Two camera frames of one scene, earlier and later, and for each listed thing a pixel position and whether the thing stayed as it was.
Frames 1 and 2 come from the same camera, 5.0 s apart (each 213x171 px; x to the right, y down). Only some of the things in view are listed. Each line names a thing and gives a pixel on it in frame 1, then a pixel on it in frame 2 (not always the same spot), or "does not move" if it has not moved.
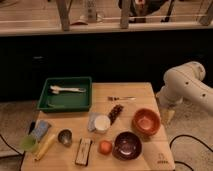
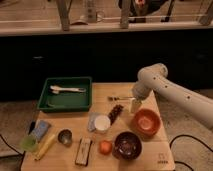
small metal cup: (65, 137) does not move
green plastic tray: (66, 94) does not move
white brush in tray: (57, 90) does not move
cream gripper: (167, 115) -> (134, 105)
